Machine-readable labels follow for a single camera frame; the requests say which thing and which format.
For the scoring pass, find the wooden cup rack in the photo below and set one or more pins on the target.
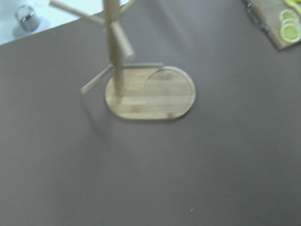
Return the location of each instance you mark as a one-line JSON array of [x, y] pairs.
[[147, 91]]

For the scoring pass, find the small steel cup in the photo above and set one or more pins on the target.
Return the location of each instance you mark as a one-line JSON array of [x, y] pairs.
[[27, 18]]

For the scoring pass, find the lemon slice middle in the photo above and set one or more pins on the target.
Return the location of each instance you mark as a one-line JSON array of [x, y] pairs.
[[290, 22]]

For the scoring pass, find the lemon slice near handle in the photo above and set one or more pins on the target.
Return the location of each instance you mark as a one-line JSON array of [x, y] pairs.
[[287, 14]]

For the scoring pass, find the bamboo cutting board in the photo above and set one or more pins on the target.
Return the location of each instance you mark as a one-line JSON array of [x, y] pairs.
[[265, 15]]

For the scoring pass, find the lemon slice far end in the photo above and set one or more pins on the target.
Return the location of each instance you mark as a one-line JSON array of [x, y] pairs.
[[290, 33]]

